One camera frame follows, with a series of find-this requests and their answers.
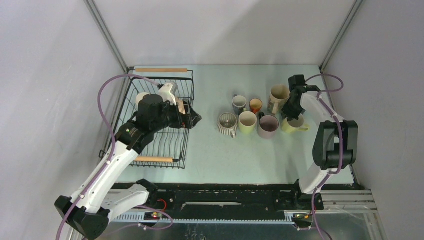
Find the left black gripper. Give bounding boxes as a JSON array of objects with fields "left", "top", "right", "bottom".
[{"left": 151, "top": 99, "right": 201, "bottom": 134}]

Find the yellow-green cup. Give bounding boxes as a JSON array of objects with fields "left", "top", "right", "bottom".
[{"left": 281, "top": 114, "right": 310, "bottom": 134}]

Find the seashell coral print mug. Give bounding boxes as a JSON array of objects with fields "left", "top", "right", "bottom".
[{"left": 267, "top": 84, "right": 290, "bottom": 115}]

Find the mauve cup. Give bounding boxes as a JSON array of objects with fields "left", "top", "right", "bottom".
[{"left": 257, "top": 112, "right": 280, "bottom": 139}]

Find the white ribbed mug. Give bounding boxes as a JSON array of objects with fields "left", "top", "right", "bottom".
[{"left": 217, "top": 112, "right": 238, "bottom": 139}]

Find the small orange cup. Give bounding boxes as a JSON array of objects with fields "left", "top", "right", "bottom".
[{"left": 249, "top": 98, "right": 263, "bottom": 114}]

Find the grey-blue small cup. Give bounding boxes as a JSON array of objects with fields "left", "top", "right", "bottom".
[{"left": 232, "top": 94, "right": 247, "bottom": 116}]

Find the light green cup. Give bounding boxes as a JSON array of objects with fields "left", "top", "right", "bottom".
[{"left": 238, "top": 108, "right": 258, "bottom": 135}]

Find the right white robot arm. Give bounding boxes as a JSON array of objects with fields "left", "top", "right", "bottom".
[{"left": 281, "top": 74, "right": 358, "bottom": 209}]

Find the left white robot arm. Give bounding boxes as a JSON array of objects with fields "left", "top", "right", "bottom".
[{"left": 54, "top": 92, "right": 202, "bottom": 240}]

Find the peach teapot-shaped cup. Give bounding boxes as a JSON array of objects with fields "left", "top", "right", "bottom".
[{"left": 176, "top": 99, "right": 186, "bottom": 115}]

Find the black wire dish rack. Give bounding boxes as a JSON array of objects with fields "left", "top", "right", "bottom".
[{"left": 113, "top": 75, "right": 195, "bottom": 169}]

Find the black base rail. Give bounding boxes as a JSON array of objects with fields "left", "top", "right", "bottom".
[{"left": 109, "top": 182, "right": 326, "bottom": 223}]

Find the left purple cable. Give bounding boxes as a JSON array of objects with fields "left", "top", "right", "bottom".
[{"left": 55, "top": 74, "right": 174, "bottom": 240}]

